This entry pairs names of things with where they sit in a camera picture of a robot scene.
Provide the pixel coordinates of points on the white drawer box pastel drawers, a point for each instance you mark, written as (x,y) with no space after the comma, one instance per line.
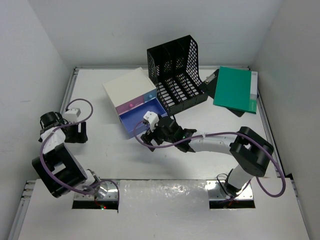
(128,86)

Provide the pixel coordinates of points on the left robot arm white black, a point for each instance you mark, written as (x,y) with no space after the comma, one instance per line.
(59,160)

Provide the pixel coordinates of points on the purple wide drawer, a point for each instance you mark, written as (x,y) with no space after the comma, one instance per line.
(130,119)

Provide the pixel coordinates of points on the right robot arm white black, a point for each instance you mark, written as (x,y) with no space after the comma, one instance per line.
(251,151)

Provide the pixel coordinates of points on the black clipboard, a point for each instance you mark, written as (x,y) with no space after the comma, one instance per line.
(209,87)

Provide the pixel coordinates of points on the metal base plate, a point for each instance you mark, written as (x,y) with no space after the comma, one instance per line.
(106,191)
(217,193)

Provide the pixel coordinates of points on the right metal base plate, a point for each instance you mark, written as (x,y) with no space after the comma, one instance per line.
(217,193)

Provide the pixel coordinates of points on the pink small drawer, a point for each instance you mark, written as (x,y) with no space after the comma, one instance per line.
(131,104)

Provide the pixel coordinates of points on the light blue small drawer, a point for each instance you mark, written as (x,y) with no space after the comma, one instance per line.
(150,95)

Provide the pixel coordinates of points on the aluminium table frame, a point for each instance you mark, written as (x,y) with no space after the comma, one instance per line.
(112,155)

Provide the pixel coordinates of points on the green folder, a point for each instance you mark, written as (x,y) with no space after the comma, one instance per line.
(237,89)

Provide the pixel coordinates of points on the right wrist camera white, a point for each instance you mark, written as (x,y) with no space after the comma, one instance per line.
(150,118)

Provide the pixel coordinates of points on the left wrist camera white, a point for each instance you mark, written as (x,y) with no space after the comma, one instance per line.
(71,115)

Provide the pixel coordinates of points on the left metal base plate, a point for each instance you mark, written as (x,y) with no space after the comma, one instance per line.
(106,191)

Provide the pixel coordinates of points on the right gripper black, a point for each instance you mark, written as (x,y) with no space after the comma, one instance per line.
(146,138)

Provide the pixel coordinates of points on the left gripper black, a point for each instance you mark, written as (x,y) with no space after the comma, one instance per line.
(79,137)

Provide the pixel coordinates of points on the black mesh file organizer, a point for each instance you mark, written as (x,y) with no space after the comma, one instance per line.
(173,67)

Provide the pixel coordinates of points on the white front cover board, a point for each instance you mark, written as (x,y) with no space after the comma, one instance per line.
(164,210)

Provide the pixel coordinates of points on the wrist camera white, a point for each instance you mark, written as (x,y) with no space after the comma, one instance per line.
(150,118)
(71,115)

